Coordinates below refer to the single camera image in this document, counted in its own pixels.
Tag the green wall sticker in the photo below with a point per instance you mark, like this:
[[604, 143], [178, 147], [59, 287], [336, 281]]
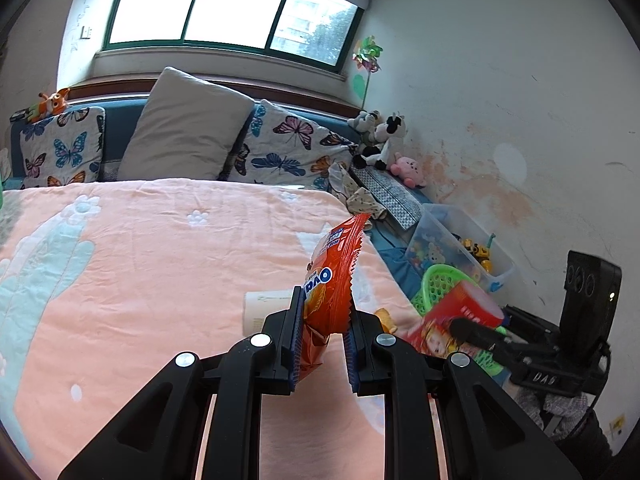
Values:
[[359, 84]]

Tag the small butterfly print pillow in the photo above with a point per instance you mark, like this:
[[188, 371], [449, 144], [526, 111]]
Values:
[[60, 150]]

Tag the blue sofa backrest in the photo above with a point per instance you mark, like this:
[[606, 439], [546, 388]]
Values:
[[120, 125]]

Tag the red snack box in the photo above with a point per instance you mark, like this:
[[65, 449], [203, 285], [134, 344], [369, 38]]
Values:
[[450, 310]]

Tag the person's right forearm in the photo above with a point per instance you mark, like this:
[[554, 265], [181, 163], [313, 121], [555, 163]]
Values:
[[592, 440]]

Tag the grey plush toy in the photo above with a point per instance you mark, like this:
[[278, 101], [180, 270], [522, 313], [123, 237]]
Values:
[[365, 120]]

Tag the green-framed window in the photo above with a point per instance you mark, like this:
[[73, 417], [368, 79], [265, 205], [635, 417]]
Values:
[[150, 10]]

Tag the yellow toy vehicles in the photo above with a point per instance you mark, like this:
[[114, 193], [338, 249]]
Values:
[[477, 252]]

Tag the red snack bag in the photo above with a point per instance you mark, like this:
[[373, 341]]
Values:
[[330, 285]]

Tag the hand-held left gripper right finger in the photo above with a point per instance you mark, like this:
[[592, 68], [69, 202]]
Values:
[[350, 355]]

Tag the large butterfly print pillow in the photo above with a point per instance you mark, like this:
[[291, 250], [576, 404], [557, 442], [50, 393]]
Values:
[[285, 150]]

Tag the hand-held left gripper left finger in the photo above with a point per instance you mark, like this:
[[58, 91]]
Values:
[[296, 340]]

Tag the pink flower-print blanket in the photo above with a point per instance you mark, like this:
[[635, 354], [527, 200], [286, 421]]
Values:
[[150, 270]]

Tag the pink plush toy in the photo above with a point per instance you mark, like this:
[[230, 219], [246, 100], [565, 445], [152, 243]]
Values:
[[407, 170]]

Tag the clear plastic storage box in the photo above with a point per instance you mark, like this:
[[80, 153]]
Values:
[[450, 220]]

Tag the grey pillow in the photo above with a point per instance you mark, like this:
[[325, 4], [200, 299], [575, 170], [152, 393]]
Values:
[[185, 125]]

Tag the grey patterned cushion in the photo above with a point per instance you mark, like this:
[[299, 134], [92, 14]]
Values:
[[395, 200]]

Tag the white light switch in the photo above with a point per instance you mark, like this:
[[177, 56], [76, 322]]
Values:
[[86, 32]]

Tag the green plastic basket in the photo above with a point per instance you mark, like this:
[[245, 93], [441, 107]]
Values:
[[440, 277]]

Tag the colourful pinwheel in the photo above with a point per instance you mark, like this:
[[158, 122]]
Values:
[[367, 55]]

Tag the patterned baby garment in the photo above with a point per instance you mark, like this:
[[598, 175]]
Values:
[[360, 200]]

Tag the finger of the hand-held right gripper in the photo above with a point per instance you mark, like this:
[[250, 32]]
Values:
[[530, 322], [480, 335]]

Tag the orange fox plush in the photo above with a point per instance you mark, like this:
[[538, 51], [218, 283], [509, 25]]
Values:
[[50, 105]]

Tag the black and white cow plush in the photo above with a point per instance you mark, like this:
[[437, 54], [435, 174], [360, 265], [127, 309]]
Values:
[[385, 135]]

